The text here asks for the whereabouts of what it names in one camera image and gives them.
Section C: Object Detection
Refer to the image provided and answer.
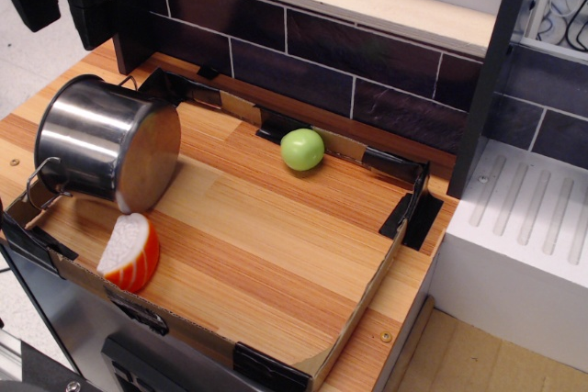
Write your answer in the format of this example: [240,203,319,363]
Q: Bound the stainless steel pot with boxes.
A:
[32,74,181,214]

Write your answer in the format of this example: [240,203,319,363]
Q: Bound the white toy sink drainboard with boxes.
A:
[430,141,587,370]

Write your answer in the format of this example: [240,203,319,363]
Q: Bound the dark grey vertical post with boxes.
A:
[447,0,524,199]

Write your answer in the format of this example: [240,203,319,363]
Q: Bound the cardboard fence with black tape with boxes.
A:
[1,91,453,391]

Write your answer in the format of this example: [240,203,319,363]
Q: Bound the green toy apple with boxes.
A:
[280,129,325,172]

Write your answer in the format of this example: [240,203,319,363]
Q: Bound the orange white toy sushi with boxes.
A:
[96,213,160,293]

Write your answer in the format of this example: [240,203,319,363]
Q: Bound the dark tile backsplash shelf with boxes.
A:
[119,0,482,154]

